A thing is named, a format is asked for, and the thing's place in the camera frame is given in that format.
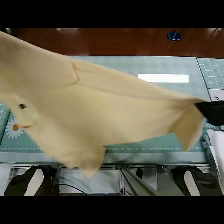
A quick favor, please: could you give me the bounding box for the silver frame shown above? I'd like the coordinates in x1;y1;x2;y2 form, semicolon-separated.
0;161;224;197

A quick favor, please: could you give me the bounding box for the cream shirt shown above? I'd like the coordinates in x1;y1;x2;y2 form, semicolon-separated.
0;30;208;178

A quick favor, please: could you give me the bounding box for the black cable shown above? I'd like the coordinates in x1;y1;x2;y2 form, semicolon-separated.
58;182;88;197

